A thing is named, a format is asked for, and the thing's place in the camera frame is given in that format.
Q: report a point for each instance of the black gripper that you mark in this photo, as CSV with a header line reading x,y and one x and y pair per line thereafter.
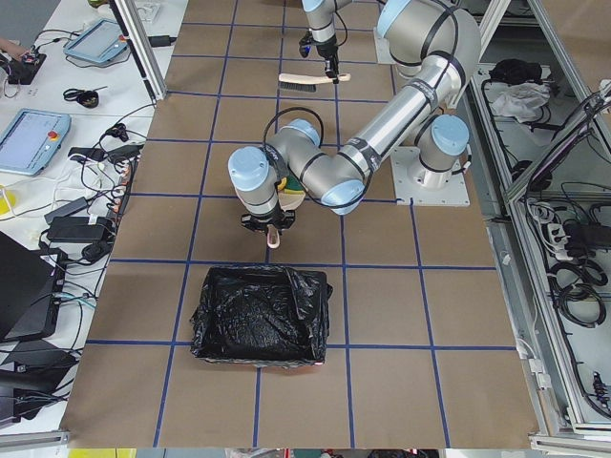
x,y
262,220
326,51

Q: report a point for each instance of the beige dustpan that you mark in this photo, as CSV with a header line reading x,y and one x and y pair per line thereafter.
x,y
289,201

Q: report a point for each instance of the beige hand brush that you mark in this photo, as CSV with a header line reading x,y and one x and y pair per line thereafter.
x,y
308,83

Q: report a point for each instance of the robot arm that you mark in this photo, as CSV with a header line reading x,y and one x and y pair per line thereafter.
x,y
321,33
437,47

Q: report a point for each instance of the black lined trash bin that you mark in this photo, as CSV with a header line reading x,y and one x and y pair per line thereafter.
x,y
264,315

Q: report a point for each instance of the power strip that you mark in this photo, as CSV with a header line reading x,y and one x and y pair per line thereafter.
x,y
121,192

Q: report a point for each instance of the black cloth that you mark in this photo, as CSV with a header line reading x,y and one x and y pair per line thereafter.
x,y
516,71

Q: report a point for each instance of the white cloth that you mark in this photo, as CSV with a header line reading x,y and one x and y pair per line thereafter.
x,y
522,102

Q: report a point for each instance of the black power adapter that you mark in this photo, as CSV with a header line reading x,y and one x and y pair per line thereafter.
x,y
80,229

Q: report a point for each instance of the blue teach pendant far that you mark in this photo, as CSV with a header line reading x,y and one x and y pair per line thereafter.
x,y
99,44

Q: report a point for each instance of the blue teach pendant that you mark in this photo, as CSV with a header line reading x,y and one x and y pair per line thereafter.
x,y
30,141
99,44

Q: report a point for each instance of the black laptop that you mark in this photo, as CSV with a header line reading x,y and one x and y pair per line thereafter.
x,y
30,283

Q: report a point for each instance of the blue teach pendant near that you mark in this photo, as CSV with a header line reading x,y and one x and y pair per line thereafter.
x,y
30,141

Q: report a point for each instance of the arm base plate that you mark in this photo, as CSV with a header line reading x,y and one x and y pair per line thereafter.
x,y
414,184
383,54

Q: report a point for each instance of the aluminium frame post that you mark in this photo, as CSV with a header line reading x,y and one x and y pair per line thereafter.
x,y
126,15

